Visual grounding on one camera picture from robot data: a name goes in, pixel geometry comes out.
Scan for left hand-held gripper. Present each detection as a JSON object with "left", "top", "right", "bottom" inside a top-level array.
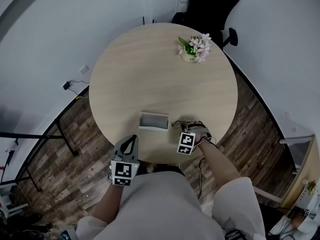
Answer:
[{"left": 109, "top": 134, "right": 141, "bottom": 187}]

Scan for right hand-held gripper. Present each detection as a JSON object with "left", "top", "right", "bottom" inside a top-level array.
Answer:
[{"left": 176, "top": 122, "right": 213, "bottom": 156}]

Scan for small white box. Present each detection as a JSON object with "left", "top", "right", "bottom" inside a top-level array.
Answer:
[{"left": 138, "top": 111, "right": 170, "bottom": 132}]

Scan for person's right forearm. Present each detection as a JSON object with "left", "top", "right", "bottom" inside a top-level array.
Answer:
[{"left": 196, "top": 132, "right": 242, "bottom": 192}]

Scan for person's left forearm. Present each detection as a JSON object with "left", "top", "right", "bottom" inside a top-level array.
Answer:
[{"left": 91, "top": 181, "right": 126, "bottom": 225}]

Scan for person's right hand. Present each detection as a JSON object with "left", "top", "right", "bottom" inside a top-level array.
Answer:
[{"left": 186, "top": 120, "right": 206, "bottom": 130}]

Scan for person's dark trousers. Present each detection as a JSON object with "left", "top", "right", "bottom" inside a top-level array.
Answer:
[{"left": 136, "top": 161, "right": 186, "bottom": 178}]

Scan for person's light shirt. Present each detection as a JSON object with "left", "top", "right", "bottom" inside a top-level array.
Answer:
[{"left": 74, "top": 170, "right": 267, "bottom": 240}]

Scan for potted pink flower plant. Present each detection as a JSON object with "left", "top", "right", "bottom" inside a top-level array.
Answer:
[{"left": 177, "top": 32, "right": 212, "bottom": 64}]

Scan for small blue device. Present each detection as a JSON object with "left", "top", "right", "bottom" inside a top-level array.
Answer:
[{"left": 59, "top": 228, "right": 73, "bottom": 240}]

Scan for small black device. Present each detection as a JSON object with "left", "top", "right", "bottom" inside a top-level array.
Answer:
[{"left": 4, "top": 150, "right": 16, "bottom": 167}]

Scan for black office chair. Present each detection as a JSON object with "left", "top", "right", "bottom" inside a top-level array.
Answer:
[{"left": 171, "top": 0, "right": 242, "bottom": 51}]

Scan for wooden desk with white legs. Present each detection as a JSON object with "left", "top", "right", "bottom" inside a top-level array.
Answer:
[{"left": 252, "top": 133, "right": 320, "bottom": 210}]

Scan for white low rack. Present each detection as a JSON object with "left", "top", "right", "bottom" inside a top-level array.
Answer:
[{"left": 0, "top": 186, "right": 30, "bottom": 218}]

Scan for small potted plant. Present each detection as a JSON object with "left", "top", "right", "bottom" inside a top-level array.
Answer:
[{"left": 306, "top": 180, "right": 318, "bottom": 195}]

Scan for black power cable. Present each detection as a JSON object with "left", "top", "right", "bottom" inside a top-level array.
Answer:
[{"left": 68, "top": 80, "right": 91, "bottom": 99}]

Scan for white desk with black frame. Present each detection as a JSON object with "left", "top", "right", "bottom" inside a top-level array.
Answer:
[{"left": 0, "top": 118, "right": 80, "bottom": 192}]

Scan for white wall panel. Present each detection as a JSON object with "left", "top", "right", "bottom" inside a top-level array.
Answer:
[{"left": 176, "top": 0, "right": 190, "bottom": 14}]

